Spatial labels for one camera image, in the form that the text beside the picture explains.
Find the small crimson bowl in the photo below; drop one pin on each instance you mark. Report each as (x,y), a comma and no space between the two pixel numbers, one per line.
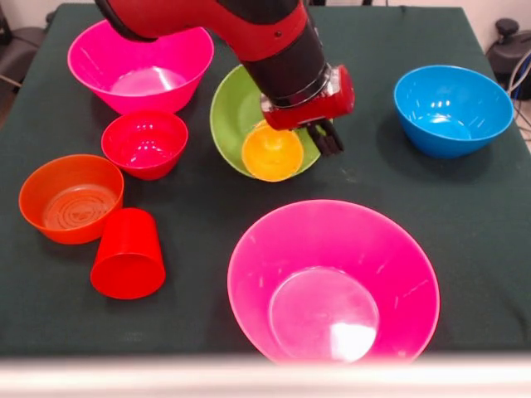
(145,145)

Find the orange bowl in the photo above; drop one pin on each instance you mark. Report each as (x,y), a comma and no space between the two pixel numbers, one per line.
(70,203)

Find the red cup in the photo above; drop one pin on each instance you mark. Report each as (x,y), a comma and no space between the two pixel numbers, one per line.
(126,257)

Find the yellow cup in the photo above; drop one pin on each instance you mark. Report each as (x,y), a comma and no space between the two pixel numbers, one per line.
(271,157)

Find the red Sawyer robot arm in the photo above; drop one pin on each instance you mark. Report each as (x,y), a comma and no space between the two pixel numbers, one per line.
(249,25)

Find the dark green table cloth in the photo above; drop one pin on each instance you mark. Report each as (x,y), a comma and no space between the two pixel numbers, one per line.
(124,323)

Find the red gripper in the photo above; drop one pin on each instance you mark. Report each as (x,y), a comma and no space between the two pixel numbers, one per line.
(315,110)

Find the blue bowl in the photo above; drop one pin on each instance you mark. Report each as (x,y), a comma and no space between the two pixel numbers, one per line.
(452,103)

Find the large pink bowl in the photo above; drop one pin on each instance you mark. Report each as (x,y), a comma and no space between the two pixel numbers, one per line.
(323,248)
(141,70)

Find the green bowl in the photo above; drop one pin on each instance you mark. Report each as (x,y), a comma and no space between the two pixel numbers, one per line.
(232,116)

